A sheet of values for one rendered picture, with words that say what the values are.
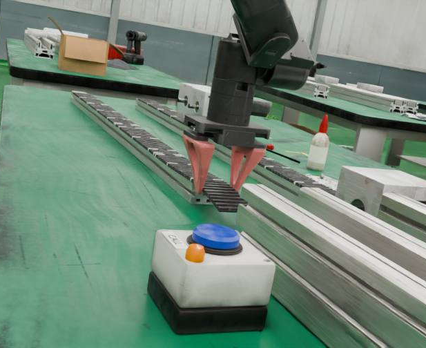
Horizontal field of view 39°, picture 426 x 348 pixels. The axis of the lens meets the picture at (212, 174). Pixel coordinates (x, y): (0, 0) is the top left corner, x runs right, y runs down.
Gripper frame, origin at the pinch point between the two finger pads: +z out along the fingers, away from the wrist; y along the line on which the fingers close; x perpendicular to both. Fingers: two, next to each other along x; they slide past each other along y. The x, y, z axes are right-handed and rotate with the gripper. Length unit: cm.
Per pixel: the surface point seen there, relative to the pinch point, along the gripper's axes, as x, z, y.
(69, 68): 199, 2, 14
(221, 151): 37.5, 2.3, 17.5
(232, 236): -29.7, -3.9, -12.0
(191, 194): 5.1, 2.5, -1.3
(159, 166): 20.0, 2.2, -1.4
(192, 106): 81, -1, 27
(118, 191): 7.9, 3.4, -11.3
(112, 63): 269, 2, 50
